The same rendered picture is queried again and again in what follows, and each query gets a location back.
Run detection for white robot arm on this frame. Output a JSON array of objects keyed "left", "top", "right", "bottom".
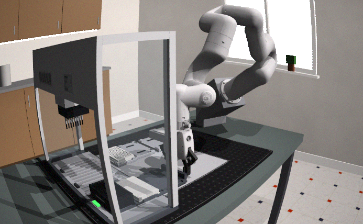
[{"left": 176, "top": 4, "right": 278, "bottom": 132}]

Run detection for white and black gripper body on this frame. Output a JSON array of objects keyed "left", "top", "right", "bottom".
[{"left": 177, "top": 128, "right": 194, "bottom": 160}]

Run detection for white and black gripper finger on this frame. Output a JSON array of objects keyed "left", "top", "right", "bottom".
[{"left": 182, "top": 147, "right": 198, "bottom": 176}]

